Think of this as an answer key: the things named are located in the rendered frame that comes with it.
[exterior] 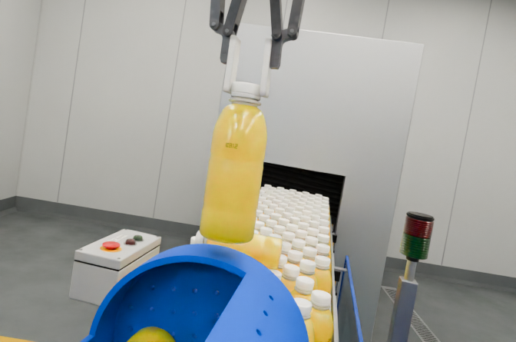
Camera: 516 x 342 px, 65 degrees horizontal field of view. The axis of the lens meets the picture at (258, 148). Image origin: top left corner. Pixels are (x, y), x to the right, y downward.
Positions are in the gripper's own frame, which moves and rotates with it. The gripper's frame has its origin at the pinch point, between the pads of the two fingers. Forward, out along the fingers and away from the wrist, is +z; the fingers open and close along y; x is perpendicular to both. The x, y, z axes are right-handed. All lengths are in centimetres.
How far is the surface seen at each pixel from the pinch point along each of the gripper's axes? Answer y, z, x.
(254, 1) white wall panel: -90, -131, 411
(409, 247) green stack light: 33, 31, 47
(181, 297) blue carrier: -5.9, 31.6, 1.7
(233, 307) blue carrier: 4.0, 24.7, -12.6
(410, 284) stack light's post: 35, 40, 48
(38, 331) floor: -141, 145, 159
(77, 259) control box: -35, 38, 22
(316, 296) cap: 12.9, 38.6, 27.9
